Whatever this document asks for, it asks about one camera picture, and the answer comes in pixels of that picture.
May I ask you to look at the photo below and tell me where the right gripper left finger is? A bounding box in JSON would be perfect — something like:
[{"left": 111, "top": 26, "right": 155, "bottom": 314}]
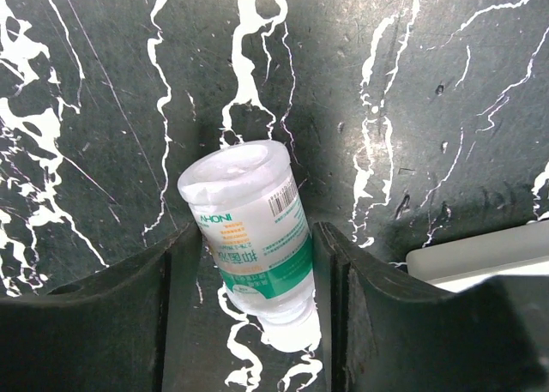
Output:
[{"left": 1, "top": 223, "right": 202, "bottom": 391}]

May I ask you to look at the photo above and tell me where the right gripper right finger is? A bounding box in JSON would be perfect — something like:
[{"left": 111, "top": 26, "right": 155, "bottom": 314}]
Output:
[{"left": 312, "top": 222, "right": 548, "bottom": 391}]

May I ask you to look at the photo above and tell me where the white green-label bottle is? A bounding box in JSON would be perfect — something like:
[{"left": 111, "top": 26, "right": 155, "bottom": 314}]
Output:
[{"left": 178, "top": 140, "right": 321, "bottom": 353}]

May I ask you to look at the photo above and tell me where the grey divided tray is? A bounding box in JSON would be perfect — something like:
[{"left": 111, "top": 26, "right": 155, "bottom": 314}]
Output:
[{"left": 406, "top": 220, "right": 548, "bottom": 292}]

